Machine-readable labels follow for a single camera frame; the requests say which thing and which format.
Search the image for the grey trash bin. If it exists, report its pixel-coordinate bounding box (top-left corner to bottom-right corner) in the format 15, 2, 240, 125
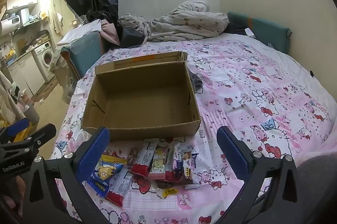
24, 103, 40, 124

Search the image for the teal padded footboard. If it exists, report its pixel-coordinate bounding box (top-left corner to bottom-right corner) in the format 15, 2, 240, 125
61, 32, 106, 80

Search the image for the white base cabinet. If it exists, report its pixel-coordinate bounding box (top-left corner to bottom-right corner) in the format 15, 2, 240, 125
8, 52, 46, 98

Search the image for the hanging beige towel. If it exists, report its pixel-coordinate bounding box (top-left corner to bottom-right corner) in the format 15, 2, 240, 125
53, 12, 64, 35

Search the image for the white and red snack packet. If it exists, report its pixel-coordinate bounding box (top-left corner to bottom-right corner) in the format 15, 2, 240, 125
105, 169, 133, 207

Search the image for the small red snack packet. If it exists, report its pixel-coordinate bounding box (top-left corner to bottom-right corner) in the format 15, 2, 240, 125
126, 148, 139, 167

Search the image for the dark plastic bag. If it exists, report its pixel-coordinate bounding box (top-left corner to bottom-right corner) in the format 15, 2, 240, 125
120, 25, 148, 47

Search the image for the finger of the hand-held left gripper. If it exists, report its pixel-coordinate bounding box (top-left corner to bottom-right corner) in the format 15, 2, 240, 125
0, 118, 30, 144
12, 123, 57, 155

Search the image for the beige wall cabinet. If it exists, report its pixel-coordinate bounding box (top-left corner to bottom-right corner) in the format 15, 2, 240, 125
7, 0, 39, 11

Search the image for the cardboard box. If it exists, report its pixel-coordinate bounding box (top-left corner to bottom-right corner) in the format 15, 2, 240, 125
81, 51, 202, 141

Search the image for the grey fabric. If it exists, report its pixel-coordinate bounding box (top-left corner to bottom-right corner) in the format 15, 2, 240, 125
297, 153, 337, 224

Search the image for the pink garment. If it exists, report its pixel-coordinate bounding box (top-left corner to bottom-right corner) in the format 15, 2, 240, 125
100, 21, 122, 45

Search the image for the pink cartoon snack packet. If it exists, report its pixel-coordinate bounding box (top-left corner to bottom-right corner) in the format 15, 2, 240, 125
147, 146, 170, 181

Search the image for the teal padded headboard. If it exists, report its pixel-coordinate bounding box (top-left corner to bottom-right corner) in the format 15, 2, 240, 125
227, 11, 293, 54

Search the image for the yellow snack packet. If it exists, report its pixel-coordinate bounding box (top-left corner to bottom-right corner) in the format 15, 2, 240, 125
162, 188, 179, 198

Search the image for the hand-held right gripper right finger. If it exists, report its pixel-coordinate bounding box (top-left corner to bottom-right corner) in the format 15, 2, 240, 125
216, 126, 303, 224

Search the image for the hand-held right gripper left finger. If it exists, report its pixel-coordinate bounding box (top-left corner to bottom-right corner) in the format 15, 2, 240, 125
22, 127, 111, 224

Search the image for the beige hanging garment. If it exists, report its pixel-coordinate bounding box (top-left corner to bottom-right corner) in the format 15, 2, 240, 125
0, 71, 19, 122

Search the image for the white washing machine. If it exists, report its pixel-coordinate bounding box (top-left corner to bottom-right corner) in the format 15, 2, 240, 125
33, 41, 54, 82

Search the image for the dark cloth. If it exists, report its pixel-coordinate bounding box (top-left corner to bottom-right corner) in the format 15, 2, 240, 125
225, 21, 249, 35

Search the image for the red and white bar packet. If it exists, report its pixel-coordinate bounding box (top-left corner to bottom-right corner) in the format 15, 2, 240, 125
164, 142, 181, 180
131, 142, 158, 177

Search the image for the crumpled beige quilt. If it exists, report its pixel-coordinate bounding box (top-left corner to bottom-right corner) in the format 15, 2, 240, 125
118, 0, 229, 41

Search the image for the brown and white snack packet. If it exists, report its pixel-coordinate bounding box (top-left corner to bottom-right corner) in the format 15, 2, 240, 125
180, 149, 201, 190

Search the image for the purple and white snack packet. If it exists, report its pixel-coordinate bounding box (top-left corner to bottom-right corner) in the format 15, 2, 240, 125
172, 149, 185, 180

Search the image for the blue cartoon snack packet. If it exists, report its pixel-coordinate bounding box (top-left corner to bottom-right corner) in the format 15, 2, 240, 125
87, 154, 127, 198

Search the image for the pink printed bed sheet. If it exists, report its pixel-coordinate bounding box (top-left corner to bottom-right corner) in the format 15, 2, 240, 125
50, 38, 335, 224

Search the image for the dark grey garment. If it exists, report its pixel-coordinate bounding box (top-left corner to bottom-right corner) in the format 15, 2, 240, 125
190, 73, 204, 90

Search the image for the white water heater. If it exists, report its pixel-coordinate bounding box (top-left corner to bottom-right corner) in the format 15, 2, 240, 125
0, 16, 21, 36

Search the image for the dark brown snack packet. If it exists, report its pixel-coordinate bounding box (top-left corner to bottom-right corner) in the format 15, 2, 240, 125
154, 179, 182, 190

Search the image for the white plastic bag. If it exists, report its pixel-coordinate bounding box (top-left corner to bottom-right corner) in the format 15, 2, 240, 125
56, 19, 102, 47

